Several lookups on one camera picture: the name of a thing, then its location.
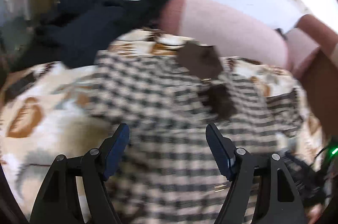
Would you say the dark navy garment pile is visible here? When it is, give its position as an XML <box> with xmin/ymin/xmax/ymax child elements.
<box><xmin>0</xmin><ymin>0</ymin><xmax>181</xmax><ymax>74</ymax></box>

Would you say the pink and maroon pillow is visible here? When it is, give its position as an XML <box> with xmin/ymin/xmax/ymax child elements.
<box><xmin>286</xmin><ymin>14</ymin><xmax>337</xmax><ymax>79</ymax></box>

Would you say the black cream checked coat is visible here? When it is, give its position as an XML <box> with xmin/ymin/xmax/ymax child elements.
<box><xmin>88</xmin><ymin>50</ymin><xmax>304</xmax><ymax>223</ymax></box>

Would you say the brown wooden headboard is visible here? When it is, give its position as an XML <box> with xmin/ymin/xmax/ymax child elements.
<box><xmin>300</xmin><ymin>51</ymin><xmax>338</xmax><ymax>136</ymax></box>

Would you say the small black object behind pillow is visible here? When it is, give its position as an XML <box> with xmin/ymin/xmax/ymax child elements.
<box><xmin>275</xmin><ymin>28</ymin><xmax>287</xmax><ymax>41</ymax></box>

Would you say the leaf-print fleece blanket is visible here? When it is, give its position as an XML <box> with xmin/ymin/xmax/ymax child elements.
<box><xmin>1</xmin><ymin>40</ymin><xmax>323</xmax><ymax>217</ymax></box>

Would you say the long pink bolster pillow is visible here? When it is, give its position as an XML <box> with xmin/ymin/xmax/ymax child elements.
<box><xmin>159</xmin><ymin>0</ymin><xmax>289</xmax><ymax>69</ymax></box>

